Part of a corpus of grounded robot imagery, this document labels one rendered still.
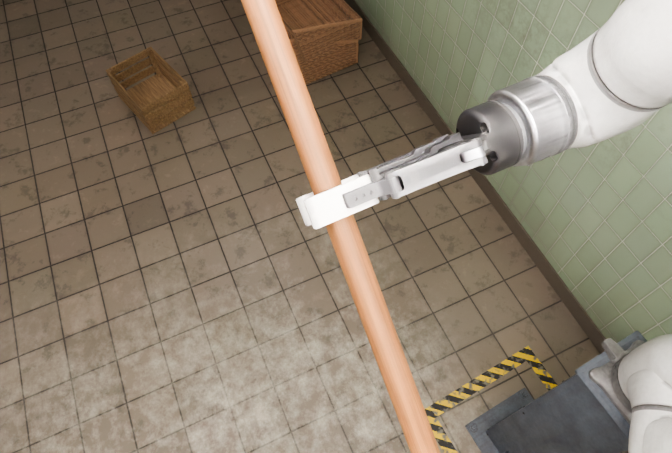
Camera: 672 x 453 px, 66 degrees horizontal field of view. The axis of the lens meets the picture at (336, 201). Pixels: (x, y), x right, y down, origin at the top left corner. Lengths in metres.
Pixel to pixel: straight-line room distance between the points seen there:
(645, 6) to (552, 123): 0.13
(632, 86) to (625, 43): 0.04
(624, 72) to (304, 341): 2.08
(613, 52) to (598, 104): 0.06
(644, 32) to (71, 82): 3.44
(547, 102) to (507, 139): 0.06
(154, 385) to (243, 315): 0.48
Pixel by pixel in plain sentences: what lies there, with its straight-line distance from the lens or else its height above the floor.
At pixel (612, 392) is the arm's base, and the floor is 1.02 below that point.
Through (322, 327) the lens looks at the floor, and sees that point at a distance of 2.47.
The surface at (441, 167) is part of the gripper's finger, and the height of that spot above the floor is 1.95.
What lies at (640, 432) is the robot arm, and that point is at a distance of 1.34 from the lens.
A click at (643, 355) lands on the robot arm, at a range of 1.38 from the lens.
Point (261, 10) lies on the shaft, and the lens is 0.51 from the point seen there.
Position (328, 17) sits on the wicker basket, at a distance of 3.46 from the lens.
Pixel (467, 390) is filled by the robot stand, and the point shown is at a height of 0.00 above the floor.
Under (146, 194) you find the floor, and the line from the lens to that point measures 2.97.
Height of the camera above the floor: 2.34
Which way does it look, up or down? 58 degrees down
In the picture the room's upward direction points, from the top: straight up
